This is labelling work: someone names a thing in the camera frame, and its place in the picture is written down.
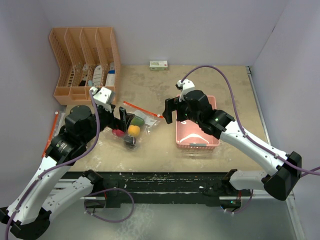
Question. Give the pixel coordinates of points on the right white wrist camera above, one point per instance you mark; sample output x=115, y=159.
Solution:
x=185, y=86

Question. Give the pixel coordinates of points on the white tube in organizer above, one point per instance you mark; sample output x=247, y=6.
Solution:
x=97, y=76

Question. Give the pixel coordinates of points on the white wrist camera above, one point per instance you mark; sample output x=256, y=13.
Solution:
x=102, y=95
x=185, y=86

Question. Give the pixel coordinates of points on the red apple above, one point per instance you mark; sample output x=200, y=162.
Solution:
x=118, y=133

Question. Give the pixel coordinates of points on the orange file organizer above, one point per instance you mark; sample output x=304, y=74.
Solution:
x=75, y=46

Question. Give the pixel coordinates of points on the white blue box in organizer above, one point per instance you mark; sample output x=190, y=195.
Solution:
x=111, y=76

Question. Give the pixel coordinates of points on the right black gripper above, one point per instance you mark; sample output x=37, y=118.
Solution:
x=171, y=105

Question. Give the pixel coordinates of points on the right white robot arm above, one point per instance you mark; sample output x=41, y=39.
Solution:
x=281, y=171

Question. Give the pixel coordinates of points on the small green white box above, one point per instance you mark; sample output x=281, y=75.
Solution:
x=158, y=65

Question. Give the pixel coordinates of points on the pink plastic basket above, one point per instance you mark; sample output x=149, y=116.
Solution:
x=190, y=136

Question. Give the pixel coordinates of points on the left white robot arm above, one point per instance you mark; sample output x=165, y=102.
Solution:
x=30, y=215

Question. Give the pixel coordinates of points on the black metal base frame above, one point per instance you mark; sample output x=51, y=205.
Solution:
x=211, y=189

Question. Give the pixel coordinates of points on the clear zip top bag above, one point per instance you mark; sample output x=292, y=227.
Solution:
x=57, y=124

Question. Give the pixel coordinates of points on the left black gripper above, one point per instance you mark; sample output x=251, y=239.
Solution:
x=115, y=123

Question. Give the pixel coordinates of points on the clear zip bag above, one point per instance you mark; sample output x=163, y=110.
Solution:
x=57, y=124
x=152, y=120

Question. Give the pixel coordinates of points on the yellow orange peach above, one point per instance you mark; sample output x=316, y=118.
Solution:
x=134, y=130

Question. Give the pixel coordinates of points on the green orange mango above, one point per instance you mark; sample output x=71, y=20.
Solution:
x=137, y=121

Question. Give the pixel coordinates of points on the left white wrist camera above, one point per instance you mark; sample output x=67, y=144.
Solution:
x=102, y=95

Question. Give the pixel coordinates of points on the dark purple mangosteen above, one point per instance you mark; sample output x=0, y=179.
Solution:
x=129, y=141

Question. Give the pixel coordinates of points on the black white item in organizer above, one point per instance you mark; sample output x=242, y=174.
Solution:
x=84, y=76

